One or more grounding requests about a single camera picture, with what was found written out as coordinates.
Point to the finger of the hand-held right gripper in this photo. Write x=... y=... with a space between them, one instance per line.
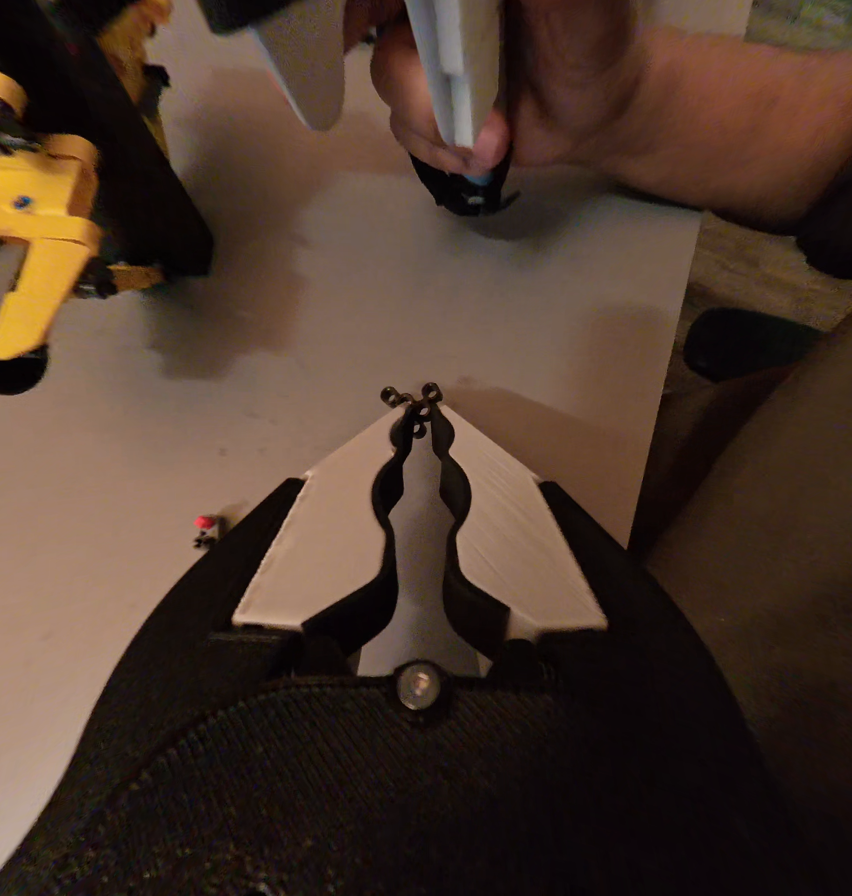
x=307 y=63

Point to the black chair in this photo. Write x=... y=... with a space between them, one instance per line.
x=748 y=343

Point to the yellow toy brick vehicle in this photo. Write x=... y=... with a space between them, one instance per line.
x=40 y=210

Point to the red and black toy pin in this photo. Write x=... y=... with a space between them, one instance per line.
x=207 y=526

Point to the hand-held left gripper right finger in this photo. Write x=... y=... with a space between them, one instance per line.
x=524 y=553

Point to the person's right hand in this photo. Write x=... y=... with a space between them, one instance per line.
x=566 y=84

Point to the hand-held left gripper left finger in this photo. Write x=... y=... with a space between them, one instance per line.
x=314 y=553

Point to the person's right forearm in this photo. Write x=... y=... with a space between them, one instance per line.
x=748 y=119

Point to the black toy connector piece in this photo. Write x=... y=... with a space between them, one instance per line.
x=417 y=411

